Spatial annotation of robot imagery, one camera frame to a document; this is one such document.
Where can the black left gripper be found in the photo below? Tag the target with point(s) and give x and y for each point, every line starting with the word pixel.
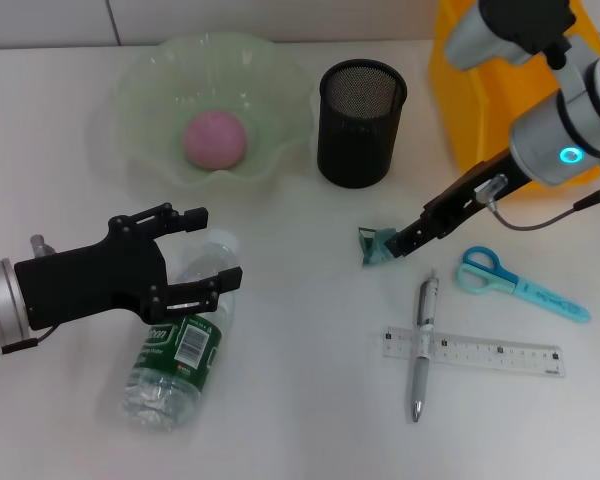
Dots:
pixel 90 285

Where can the yellow plastic bin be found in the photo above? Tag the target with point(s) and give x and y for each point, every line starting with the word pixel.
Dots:
pixel 462 120

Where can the clear plastic ruler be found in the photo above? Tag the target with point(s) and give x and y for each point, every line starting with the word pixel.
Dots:
pixel 480 350

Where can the silver grey ballpoint pen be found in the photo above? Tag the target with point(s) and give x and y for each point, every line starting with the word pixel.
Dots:
pixel 420 380

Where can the green plastic wrapper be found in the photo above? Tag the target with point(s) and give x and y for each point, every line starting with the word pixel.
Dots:
pixel 372 247

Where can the green glass fruit bowl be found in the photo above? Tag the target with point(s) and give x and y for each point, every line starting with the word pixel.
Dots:
pixel 145 100

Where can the blue sheathed scissors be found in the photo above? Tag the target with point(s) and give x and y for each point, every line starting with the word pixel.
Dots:
pixel 545 300

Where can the pink peach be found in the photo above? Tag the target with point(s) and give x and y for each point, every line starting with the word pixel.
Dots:
pixel 214 141

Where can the green label water bottle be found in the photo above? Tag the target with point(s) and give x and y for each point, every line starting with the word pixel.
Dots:
pixel 160 390

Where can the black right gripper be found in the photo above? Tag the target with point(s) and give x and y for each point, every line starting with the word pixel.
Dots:
pixel 470 195

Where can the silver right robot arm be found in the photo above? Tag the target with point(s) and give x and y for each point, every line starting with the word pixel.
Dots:
pixel 555 130

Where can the black mesh pen holder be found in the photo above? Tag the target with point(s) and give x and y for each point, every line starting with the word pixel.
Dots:
pixel 355 150

